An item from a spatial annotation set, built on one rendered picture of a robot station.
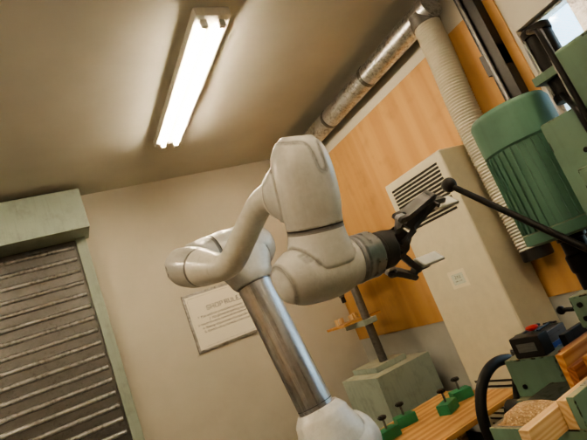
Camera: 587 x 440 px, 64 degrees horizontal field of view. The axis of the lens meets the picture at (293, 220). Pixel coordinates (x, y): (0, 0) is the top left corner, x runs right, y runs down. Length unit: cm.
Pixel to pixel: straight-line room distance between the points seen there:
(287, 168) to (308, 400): 71
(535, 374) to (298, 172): 78
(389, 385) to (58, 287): 236
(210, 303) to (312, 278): 309
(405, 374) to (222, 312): 148
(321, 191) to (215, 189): 341
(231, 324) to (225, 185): 122
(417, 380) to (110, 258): 238
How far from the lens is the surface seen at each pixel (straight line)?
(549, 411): 97
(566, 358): 116
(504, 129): 112
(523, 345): 126
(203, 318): 380
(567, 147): 107
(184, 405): 374
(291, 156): 78
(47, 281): 374
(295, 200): 77
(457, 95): 274
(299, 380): 130
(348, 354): 425
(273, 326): 129
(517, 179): 111
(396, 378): 330
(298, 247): 79
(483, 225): 267
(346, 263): 80
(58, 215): 362
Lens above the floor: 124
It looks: 11 degrees up
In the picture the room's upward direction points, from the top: 21 degrees counter-clockwise
